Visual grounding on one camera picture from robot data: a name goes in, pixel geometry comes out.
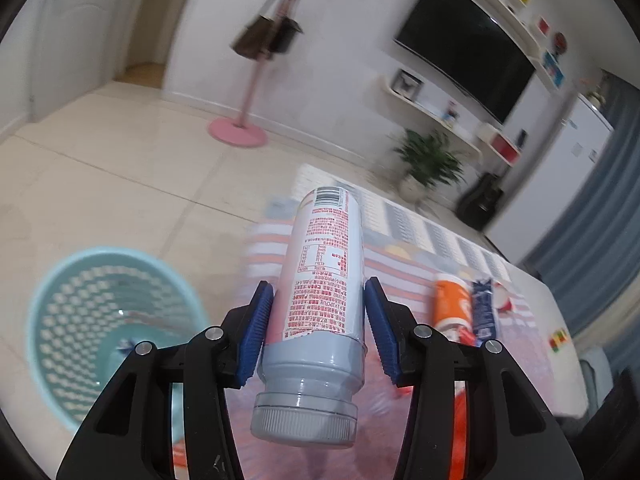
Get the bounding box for black guitar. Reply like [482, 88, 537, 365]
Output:
[456, 172, 505, 228]

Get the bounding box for white door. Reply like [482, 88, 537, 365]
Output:
[27, 0, 108, 126]

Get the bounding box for grey-blue curtain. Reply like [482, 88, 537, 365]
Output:
[520, 70, 640, 341]

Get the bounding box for blue white box shelf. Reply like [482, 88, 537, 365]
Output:
[542, 50, 566, 86]

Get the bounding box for black handbag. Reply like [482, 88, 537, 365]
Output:
[267, 17, 305, 55]

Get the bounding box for dotted striped rug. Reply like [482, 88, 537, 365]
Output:
[287, 162, 513, 286]

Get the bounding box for brown handbag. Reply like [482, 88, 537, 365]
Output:
[231, 15, 273, 61]

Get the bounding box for black television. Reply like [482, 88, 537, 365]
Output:
[393, 0, 537, 125]

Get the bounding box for floral striped blanket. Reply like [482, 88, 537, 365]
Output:
[170, 200, 536, 480]

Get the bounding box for pink coat stand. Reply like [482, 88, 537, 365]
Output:
[207, 0, 321, 148]

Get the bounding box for white wavy wall shelf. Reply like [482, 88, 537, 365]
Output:
[384, 82, 483, 161]

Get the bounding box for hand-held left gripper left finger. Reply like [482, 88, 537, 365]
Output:
[56, 280, 275, 480]

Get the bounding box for white bottle with red print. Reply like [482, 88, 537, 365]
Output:
[250, 186, 368, 448]

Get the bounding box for white refrigerator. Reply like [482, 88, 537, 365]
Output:
[482, 92, 615, 266]

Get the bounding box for blue snack packet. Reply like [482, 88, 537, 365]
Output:
[470, 277, 498, 343]

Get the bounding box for orange paper cup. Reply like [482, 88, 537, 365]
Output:
[432, 272, 473, 338]

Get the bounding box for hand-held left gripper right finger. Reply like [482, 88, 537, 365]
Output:
[364, 276, 585, 480]

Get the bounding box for teal plastic basket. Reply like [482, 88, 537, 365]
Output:
[26, 246, 211, 436]

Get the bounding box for potted green plant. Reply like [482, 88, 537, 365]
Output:
[390, 127, 468, 205]

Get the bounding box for red white wall box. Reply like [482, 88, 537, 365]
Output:
[475, 124, 523, 168]

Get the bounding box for red white wrapper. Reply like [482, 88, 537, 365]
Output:
[492, 282, 518, 313]

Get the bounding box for framed butterfly picture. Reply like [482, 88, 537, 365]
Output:
[391, 69, 425, 103]

